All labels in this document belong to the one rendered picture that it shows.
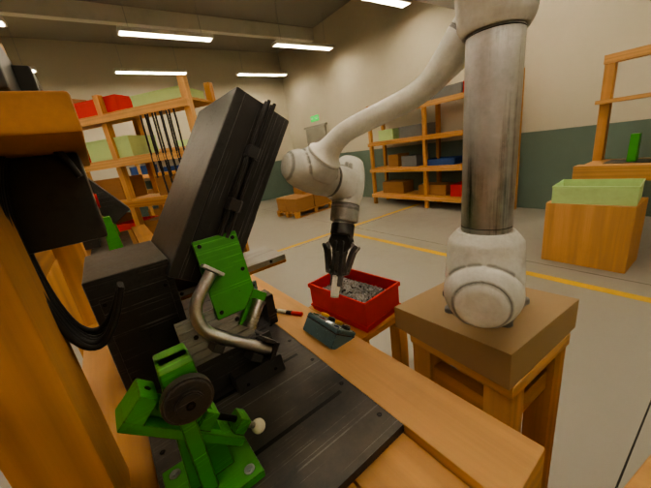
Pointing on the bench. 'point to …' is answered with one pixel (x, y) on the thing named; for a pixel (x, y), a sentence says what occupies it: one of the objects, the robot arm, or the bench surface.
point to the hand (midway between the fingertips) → (335, 286)
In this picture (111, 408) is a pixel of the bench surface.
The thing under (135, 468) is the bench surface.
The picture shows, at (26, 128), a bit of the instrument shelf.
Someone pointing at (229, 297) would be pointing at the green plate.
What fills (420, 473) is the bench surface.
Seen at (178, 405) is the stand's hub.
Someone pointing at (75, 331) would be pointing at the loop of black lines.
